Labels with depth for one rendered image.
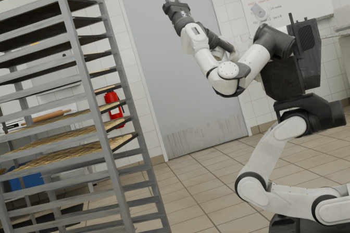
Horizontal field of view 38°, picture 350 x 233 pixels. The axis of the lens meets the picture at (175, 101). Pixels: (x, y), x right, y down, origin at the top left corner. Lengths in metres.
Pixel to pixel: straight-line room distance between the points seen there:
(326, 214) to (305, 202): 0.10
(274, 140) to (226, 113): 3.85
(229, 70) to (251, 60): 0.11
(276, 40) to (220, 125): 4.12
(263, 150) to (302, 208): 0.31
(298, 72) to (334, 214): 0.63
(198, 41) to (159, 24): 4.02
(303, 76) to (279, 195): 0.55
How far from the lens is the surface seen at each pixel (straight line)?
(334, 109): 2.25
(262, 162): 2.30
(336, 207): 2.30
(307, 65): 2.17
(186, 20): 2.05
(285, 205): 2.34
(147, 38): 5.93
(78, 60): 2.23
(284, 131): 2.22
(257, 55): 1.92
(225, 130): 6.08
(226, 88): 1.87
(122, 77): 2.64
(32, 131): 2.41
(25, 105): 2.91
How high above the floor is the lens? 1.08
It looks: 4 degrees down
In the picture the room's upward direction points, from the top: 16 degrees counter-clockwise
